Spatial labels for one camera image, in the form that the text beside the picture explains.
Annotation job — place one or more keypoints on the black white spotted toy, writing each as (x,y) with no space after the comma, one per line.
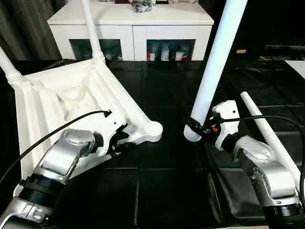
(141,6)

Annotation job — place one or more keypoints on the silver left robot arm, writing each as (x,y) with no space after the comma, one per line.
(59,157)

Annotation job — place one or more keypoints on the white plastic table leg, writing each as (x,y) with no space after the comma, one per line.
(8,64)
(214,59)
(262,124)
(91,31)

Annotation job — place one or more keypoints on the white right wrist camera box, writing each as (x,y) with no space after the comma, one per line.
(226,109)

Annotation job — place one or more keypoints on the white plastic table top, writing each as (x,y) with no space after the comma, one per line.
(47,107)

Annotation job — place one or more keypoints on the black cabinet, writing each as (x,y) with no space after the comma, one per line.
(269,23)

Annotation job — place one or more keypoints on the beige plush toy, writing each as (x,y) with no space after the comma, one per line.
(184,1)

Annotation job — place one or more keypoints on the white flat board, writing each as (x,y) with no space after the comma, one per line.
(296,68)

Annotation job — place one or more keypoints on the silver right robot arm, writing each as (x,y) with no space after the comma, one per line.
(269,171)

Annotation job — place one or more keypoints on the grey curtain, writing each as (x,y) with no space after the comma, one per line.
(28,26)

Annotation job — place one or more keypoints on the small yellow label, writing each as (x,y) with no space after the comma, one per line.
(241,51)

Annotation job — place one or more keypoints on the black table mat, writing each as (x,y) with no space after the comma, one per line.
(155,186)

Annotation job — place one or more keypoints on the white cabinet with glass doors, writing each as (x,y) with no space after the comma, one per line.
(119,28)

